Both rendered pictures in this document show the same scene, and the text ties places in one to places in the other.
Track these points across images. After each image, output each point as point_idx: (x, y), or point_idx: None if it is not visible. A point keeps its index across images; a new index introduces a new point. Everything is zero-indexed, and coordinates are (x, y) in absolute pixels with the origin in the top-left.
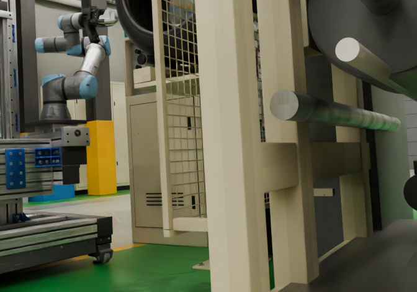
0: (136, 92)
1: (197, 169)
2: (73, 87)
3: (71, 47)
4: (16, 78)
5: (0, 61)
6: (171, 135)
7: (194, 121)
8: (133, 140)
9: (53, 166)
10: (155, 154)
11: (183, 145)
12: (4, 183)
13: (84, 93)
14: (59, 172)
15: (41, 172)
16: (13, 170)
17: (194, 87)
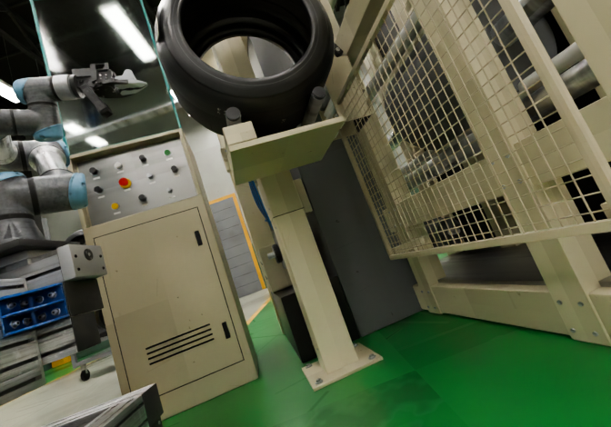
0: (98, 222)
1: (221, 288)
2: (55, 188)
3: (48, 125)
4: None
5: None
6: (175, 259)
7: (205, 233)
8: (107, 283)
9: (40, 328)
10: (152, 290)
11: (195, 265)
12: None
13: (77, 197)
14: (64, 332)
15: (15, 346)
16: None
17: (281, 157)
